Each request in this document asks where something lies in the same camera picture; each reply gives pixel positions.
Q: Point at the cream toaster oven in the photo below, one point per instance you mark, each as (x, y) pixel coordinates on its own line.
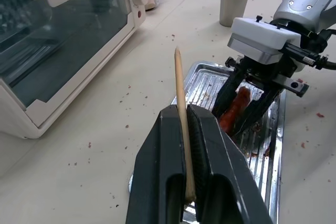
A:
(68, 40)

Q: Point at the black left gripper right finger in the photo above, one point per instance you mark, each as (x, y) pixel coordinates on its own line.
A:
(223, 166)

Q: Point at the wooden skewer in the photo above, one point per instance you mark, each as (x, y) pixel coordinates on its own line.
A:
(181, 98)

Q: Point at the red sausage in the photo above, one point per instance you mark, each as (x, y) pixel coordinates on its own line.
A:
(235, 104)

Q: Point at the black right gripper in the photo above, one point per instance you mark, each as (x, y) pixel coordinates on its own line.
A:
(265, 73)

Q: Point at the metal cup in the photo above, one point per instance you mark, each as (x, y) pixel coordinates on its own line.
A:
(235, 3)

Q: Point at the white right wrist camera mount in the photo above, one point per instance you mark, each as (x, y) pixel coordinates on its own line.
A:
(260, 36)

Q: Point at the ribbed metal tray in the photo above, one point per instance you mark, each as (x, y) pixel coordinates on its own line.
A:
(262, 161)

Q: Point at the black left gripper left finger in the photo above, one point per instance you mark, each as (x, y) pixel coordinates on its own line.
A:
(155, 161)

